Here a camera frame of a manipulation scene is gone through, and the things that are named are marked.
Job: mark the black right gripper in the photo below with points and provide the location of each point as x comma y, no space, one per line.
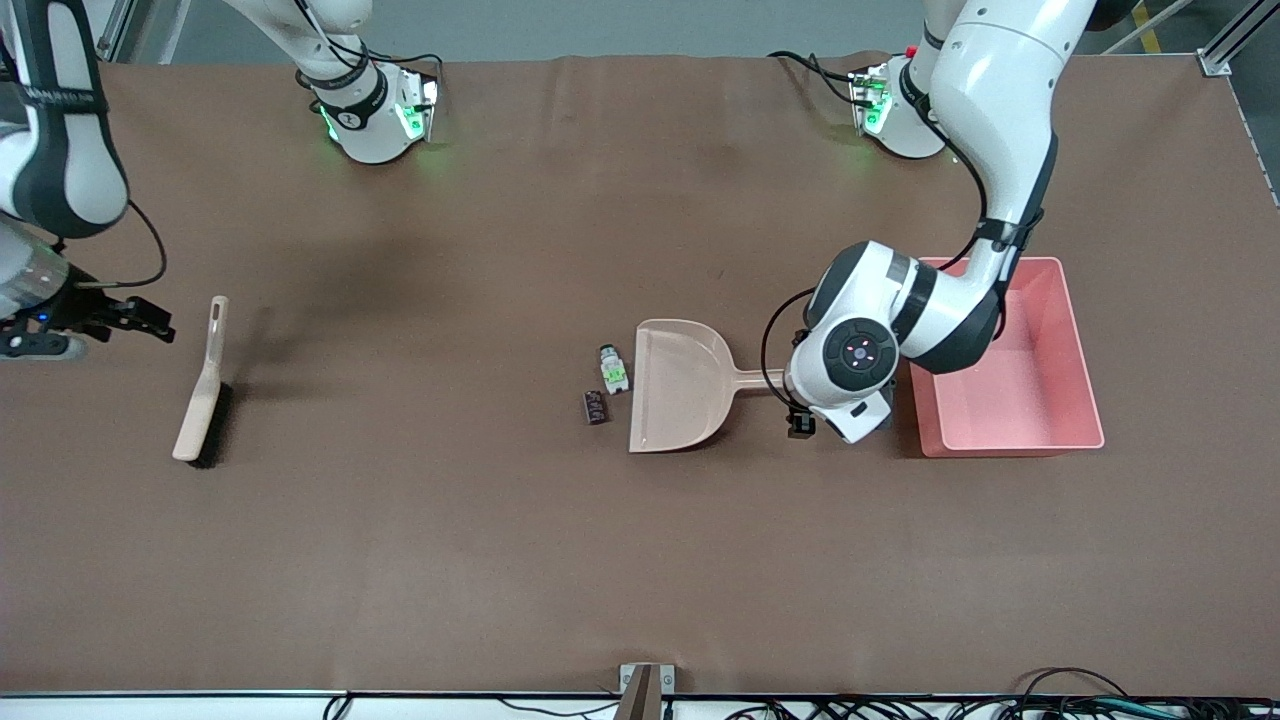
88,309

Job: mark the beige hand brush black bristles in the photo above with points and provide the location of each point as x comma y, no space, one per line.
200,400

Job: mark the small black chip block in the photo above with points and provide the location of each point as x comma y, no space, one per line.
596,408

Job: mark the white push button switch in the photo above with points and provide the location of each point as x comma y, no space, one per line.
612,372

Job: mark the beige plastic dustpan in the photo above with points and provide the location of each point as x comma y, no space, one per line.
680,390

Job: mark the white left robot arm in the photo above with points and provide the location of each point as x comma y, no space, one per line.
1000,100

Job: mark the pink plastic bin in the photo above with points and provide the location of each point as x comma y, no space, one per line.
1040,400

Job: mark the diagonal aluminium strut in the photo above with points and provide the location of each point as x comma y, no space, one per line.
175,25
1145,28

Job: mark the brown table cover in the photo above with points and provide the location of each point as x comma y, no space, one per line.
500,550

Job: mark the white table edge rail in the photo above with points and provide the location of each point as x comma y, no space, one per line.
200,708

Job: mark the metal table edge bracket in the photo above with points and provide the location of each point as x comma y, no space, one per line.
647,690

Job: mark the aluminium frame corner post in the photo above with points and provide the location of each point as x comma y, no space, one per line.
1235,35

